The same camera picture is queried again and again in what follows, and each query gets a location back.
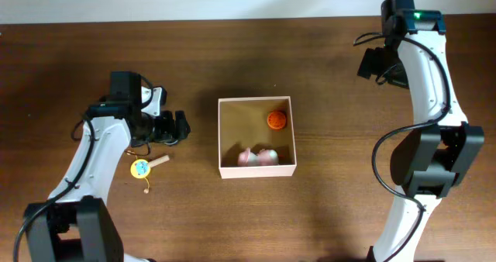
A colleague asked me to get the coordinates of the yellow rattle drum wooden handle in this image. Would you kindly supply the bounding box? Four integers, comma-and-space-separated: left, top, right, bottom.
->
129, 154, 170, 194

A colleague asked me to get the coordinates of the pink toy duck with hat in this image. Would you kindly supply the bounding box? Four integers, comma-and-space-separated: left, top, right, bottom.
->
237, 148, 281, 167

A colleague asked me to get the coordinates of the orange ribbed round ball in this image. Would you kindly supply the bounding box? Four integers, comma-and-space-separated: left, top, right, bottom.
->
267, 110, 287, 130

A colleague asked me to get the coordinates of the black round cap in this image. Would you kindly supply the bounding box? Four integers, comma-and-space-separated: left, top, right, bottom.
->
165, 140, 179, 146

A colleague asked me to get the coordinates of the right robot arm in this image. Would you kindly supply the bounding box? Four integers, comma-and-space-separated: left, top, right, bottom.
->
353, 0, 484, 261

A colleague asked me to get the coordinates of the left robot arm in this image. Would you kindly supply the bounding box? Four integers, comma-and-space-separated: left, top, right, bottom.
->
12, 71, 191, 261

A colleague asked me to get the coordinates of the open cardboard box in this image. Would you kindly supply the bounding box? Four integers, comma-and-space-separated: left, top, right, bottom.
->
218, 96, 298, 179

